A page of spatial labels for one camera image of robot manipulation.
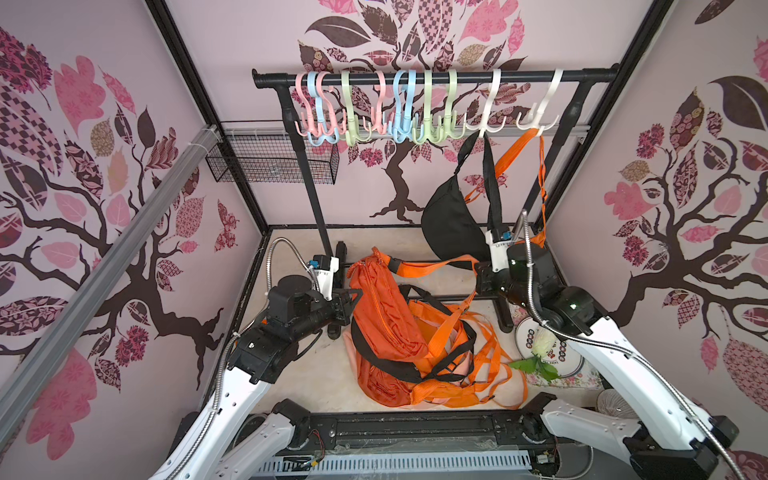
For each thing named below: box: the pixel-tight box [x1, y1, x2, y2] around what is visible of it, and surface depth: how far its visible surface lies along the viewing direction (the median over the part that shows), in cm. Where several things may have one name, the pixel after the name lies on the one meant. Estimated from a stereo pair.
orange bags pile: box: [342, 265, 528, 410], surface depth 78 cm
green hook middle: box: [412, 69, 444, 145], surface depth 82 cm
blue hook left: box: [307, 71, 338, 146], surface depth 57 cm
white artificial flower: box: [509, 326, 561, 382], surface depth 84 cm
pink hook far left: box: [294, 72, 317, 137], surface depth 58 cm
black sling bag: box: [421, 130, 505, 263], surface depth 77 cm
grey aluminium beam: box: [0, 124, 221, 446], surface depth 60 cm
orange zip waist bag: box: [346, 250, 480, 409], surface depth 71 cm
